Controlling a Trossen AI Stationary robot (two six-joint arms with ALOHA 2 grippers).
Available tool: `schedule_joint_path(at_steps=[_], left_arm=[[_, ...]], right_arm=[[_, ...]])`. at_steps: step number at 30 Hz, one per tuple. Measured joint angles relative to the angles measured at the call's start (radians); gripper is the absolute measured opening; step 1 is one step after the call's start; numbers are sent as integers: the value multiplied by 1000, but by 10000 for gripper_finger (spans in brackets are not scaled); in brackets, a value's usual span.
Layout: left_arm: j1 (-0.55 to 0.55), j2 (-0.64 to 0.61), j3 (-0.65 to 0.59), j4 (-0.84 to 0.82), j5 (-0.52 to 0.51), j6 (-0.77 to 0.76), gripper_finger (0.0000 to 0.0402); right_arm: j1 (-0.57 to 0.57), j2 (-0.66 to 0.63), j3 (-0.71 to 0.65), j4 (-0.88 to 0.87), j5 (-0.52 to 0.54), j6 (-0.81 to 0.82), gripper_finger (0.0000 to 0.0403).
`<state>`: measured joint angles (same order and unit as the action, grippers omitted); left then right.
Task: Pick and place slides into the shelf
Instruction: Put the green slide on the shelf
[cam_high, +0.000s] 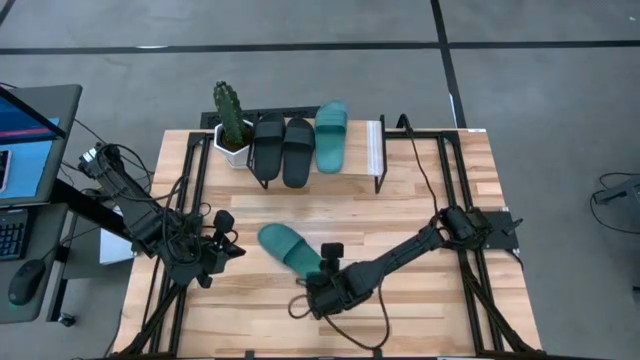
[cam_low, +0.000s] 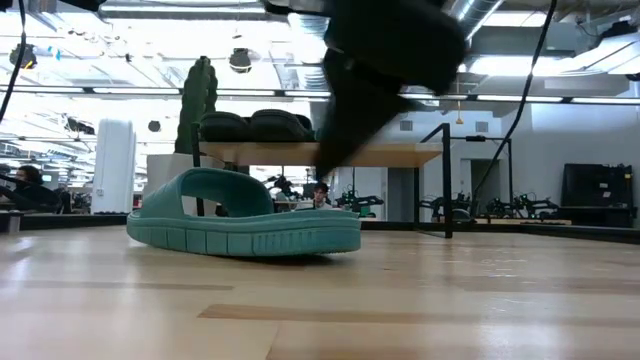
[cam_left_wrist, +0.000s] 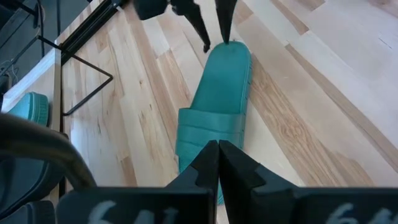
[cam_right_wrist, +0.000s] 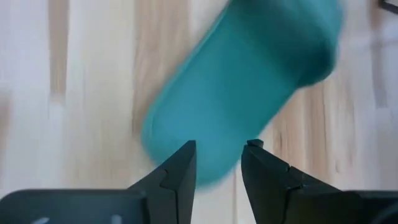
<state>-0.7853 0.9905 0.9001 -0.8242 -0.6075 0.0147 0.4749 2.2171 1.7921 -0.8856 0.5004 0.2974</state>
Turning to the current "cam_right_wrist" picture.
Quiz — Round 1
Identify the teal rubber slide sandal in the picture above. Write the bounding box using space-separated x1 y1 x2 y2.
141 0 345 189

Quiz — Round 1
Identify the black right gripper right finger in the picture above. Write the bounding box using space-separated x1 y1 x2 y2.
241 139 398 224

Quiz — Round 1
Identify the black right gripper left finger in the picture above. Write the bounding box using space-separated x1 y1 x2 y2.
0 139 197 224

